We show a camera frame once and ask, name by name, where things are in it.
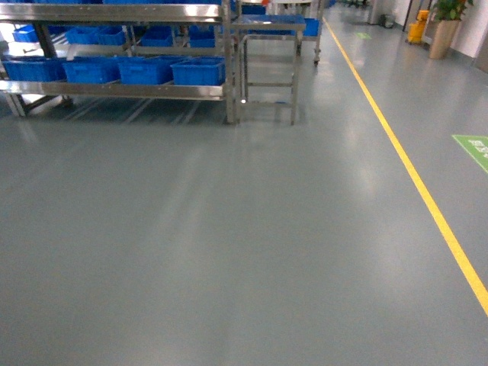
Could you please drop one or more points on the blue bin rightmost front row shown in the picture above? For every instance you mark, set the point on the blue bin rightmost front row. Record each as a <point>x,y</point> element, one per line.
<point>201,71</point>

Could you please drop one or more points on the blue bin row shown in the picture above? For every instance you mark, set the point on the blue bin row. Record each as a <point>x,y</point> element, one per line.
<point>34,69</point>
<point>201,71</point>

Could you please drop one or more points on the grey trash bin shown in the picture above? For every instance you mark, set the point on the grey trash bin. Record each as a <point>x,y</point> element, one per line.
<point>387,21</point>

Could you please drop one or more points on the long stainless steel shelf rack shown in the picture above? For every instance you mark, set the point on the long stainless steel shelf rack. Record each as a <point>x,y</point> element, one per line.
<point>24,96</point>

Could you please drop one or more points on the blue bin leftmost front row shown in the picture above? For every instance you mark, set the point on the blue bin leftmost front row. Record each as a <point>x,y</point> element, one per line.
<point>34,69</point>

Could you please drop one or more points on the small stainless steel table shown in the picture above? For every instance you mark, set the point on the small stainless steel table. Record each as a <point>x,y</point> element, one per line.
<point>268,56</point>

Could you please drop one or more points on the far stainless steel cart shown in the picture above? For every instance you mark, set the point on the far stainless steel cart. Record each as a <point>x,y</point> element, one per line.
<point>312,12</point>

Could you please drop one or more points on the yellow mop bucket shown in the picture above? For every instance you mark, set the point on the yellow mop bucket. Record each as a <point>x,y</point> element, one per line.
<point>416,29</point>

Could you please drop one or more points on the gold plant pot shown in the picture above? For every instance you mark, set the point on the gold plant pot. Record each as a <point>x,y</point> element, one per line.
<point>443,38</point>

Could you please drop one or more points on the green potted plant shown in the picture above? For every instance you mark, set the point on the green potted plant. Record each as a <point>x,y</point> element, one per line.
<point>450,10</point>

